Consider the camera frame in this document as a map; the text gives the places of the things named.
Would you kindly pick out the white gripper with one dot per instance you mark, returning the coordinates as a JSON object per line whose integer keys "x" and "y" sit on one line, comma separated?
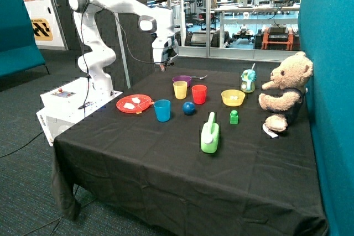
{"x": 165, "y": 49}

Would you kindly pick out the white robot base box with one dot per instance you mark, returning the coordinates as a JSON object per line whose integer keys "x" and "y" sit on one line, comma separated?
{"x": 61, "y": 105}

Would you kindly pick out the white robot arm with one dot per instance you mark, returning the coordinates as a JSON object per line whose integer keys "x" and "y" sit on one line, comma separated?
{"x": 158, "y": 20}

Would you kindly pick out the purple plastic bowl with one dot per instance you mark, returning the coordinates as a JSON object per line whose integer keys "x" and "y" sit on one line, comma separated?
{"x": 185, "y": 78}

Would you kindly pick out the yellow plastic cup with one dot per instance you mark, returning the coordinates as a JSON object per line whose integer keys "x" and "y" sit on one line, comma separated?
{"x": 180, "y": 89}

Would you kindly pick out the metal spoon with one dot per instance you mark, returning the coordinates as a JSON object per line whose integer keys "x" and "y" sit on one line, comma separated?
{"x": 199, "y": 78}

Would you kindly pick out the blue plastic cup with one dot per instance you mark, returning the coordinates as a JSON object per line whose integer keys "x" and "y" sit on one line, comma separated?
{"x": 162, "y": 109}

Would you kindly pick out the red plastic cup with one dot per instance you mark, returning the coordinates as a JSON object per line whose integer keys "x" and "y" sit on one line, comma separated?
{"x": 199, "y": 93}

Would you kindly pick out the red plastic plate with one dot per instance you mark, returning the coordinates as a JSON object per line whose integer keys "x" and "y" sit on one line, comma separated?
{"x": 145, "y": 103}

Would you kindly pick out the blue ball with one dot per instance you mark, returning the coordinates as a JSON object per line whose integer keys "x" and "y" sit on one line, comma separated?
{"x": 188, "y": 108}

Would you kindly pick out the yellow plastic bowl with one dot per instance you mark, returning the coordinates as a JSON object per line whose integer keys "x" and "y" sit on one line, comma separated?
{"x": 225, "y": 95}

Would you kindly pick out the green toy watering can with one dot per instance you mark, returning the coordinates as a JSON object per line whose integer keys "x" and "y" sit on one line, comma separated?
{"x": 210, "y": 135}

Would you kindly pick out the black marker pen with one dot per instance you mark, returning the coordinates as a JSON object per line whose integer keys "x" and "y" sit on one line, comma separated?
{"x": 85, "y": 105}

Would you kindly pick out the teal sippy cup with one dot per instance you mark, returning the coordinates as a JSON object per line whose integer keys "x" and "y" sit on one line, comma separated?
{"x": 248, "y": 78}

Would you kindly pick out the green toy block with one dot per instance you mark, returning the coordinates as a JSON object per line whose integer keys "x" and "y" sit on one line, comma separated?
{"x": 234, "y": 117}

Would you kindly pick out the black tablecloth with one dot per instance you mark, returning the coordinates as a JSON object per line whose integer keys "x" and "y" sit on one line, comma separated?
{"x": 251, "y": 185}

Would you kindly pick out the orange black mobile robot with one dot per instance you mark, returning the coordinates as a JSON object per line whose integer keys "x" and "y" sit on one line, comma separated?
{"x": 278, "y": 37}

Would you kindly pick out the beige teddy bear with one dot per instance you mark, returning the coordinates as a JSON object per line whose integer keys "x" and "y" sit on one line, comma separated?
{"x": 289, "y": 78}

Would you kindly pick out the teal sofa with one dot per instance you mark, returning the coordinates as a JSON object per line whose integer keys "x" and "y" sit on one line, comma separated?
{"x": 19, "y": 51}

